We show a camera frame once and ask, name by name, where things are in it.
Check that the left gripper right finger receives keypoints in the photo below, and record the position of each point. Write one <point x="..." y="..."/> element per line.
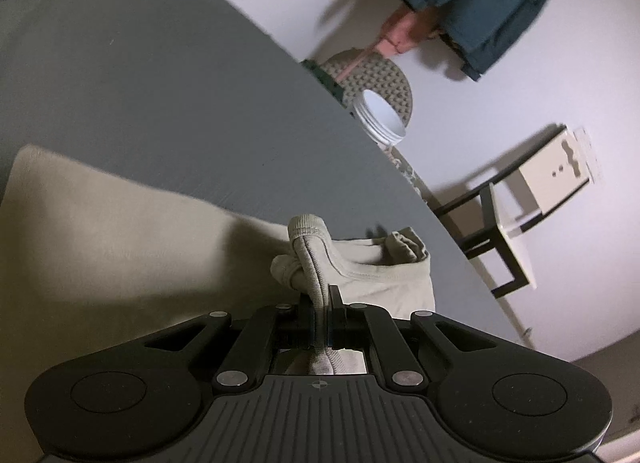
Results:
<point x="372" y="330"/>

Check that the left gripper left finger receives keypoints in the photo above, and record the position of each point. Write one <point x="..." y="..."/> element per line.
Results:
<point x="269" y="341"/>

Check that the beige sleeveless top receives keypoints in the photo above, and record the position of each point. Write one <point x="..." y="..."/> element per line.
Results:
<point x="90" y="260"/>

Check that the dark wooden chair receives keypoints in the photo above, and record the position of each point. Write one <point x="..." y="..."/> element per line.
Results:
<point x="520" y="197"/>

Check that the white plastic bucket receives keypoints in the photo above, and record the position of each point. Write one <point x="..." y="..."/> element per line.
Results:
<point x="378" y="119"/>

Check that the woven round mat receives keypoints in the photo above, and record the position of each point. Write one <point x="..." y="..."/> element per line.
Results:
<point x="385" y="78"/>

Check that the pink hanging garment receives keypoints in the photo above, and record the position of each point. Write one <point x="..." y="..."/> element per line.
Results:
<point x="403" y="31"/>

